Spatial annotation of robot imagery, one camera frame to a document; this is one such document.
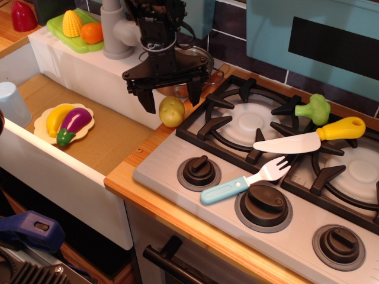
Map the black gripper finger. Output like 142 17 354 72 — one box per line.
187 81 202 106
136 88 156 114

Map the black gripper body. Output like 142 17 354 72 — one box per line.
122 49 211 94

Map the yellow toy potato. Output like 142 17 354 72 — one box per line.
159 96 185 128

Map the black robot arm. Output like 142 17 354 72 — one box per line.
122 1 210 114

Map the steel pot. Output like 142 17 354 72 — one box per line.
153 44 225 98

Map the grey toy faucet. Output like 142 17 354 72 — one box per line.
100 0 141 60

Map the white toy sink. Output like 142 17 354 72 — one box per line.
1 28 160 250

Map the black left burner grate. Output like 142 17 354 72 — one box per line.
176 76 316 173

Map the black burner grate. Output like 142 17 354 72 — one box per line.
281 144 378 234
176 76 316 173

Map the purple toy eggplant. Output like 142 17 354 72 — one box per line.
56 108 92 147

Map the orange toy fruit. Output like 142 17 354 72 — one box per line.
80 22 104 44

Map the black left stove knob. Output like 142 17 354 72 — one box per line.
177 155 221 192

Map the black stove knob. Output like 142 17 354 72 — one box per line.
177 155 221 192
312 224 366 272
235 185 293 233

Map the yellow toy banana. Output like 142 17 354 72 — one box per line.
46 104 75 137

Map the yellow toy corn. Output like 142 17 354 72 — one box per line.
62 10 83 38

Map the cream scalloped plate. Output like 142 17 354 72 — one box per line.
34 104 95 147

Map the green cutting board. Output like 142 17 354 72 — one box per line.
46 9 104 54

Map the green toy broccoli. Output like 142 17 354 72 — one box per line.
294 94 331 126

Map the light blue cup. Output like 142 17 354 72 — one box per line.
1 82 32 127

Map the black middle stove knob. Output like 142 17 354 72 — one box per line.
235 185 293 233

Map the red toy pepper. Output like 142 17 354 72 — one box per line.
11 1 38 32

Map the grey toy stove top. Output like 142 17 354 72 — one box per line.
133 126 378 283

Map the blue clamp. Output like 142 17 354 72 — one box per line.
1 211 65 253

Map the black right burner grate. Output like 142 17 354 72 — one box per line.
281 144 378 234

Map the black right stove knob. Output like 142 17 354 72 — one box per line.
312 224 366 272

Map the blue handled toy fork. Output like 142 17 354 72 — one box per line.
200 156 291 205

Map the yellow handled toy knife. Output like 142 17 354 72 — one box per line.
253 117 366 154

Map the black oven door handle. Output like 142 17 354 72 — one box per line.
143 235 205 284

